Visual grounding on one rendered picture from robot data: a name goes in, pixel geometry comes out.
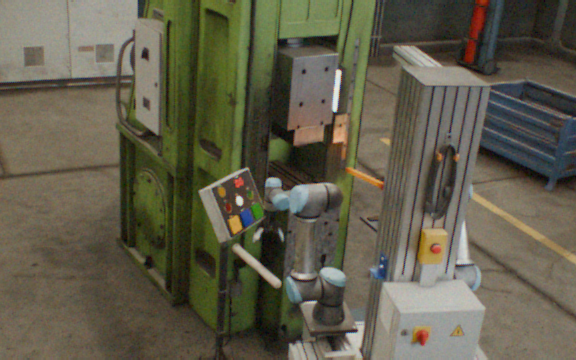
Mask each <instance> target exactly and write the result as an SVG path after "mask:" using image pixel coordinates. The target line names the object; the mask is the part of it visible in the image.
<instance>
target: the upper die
mask: <svg viewBox="0 0 576 360"><path fill-rule="evenodd" d="M323 131H324V125H321V124H320V126H315V127H309V128H303V129H298V128H297V129H296V130H285V129H284V128H282V127H280V126H279V125H277V124H275V123H274V122H272V129H271V132H272V133H274V134H276V135H277V136H279V137H281V138H282V139H284V140H286V142H288V143H290V144H291V145H293V146H295V145H301V144H307V143H313V142H317V141H322V140H323Z"/></svg>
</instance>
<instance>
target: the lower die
mask: <svg viewBox="0 0 576 360"><path fill-rule="evenodd" d="M269 161H273V162H275V163H276V164H278V165H279V166H281V167H282V168H284V169H285V170H286V171H287V172H289V173H290V174H292V175H293V176H295V177H296V178H298V179H299V180H301V181H302V182H304V183H305V184H307V185H315V184H313V182H311V181H310V180H309V181H308V179H307V178H304V176H302V175H301V174H300V175H299V173H297V172H295V171H294V170H293V169H290V167H288V166H287V167H286V164H285V163H283V162H282V161H280V160H269ZM268 172H270V175H271V174H273V175H274V178H276V177H277V178H278V179H279V180H282V181H283V184H285V183H286V185H287V187H286V185H284V186H283V191H286V190H292V188H293V187H296V186H302V185H300V184H299V183H297V182H296V181H294V180H293V179H291V178H290V177H288V176H287V175H286V174H285V173H283V172H282V171H280V170H279V169H277V168H276V167H274V166H273V165H271V164H270V163H269V168H268Z"/></svg>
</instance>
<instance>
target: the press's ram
mask: <svg viewBox="0 0 576 360"><path fill-rule="evenodd" d="M277 45H278V44H277ZM338 62H339V54H338V53H336V52H334V51H331V50H329V49H326V48H324V47H321V46H319V45H317V44H315V43H313V42H310V41H308V40H305V39H303V44H302V46H300V47H286V46H281V45H278V51H277V65H276V77H275V90H274V103H273V116H272V122H274V123H275V124H277V125H279V126H280V127H282V128H284V129H285V130H296V129H297V128H298V129H303V128H309V127H315V126H320V124H321V125H328V124H331V123H332V114H333V105H334V97H335V88H336V79H337V70H338Z"/></svg>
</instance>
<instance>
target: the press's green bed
mask: <svg viewBox="0 0 576 360"><path fill-rule="evenodd" d="M260 264H261V265H262V266H263V267H264V268H265V269H266V270H268V271H269V272H270V273H271V274H272V275H274V276H276V277H277V278H278V279H279V280H280V281H281V282H282V284H281V286H280V287H279V288H275V287H274V286H273V285H272V284H271V283H269V282H268V281H267V280H266V279H265V278H264V277H263V276H262V275H259V285H258V298H257V311H256V324H257V325H258V326H260V327H261V328H262V329H263V330H265V332H267V334H268V335H269V336H270V337H271V338H272V339H274V340H275V341H276V342H278V343H279V342H282V341H285V340H287V339H290V338H293V337H296V336H299V335H302V333H303V323H304V320H303V317H302V313H301V310H300V307H299V305H300V304H301V303H297V304H294V303H292V302H291V301H290V300H289V298H288V295H287V292H286V278H287V277H290V275H289V276H286V277H283V276H282V275H279V274H278V273H277V272H276V271H275V270H273V269H272V268H271V267H270V266H269V265H268V264H266V263H265V262H264V261H263V260H262V259H260ZM333 266H334V264H330V265H327V266H320V268H316V269H314V270H315V272H316V274H317V275H318V274H319V273H320V271H321V270H322V269H323V268H333Z"/></svg>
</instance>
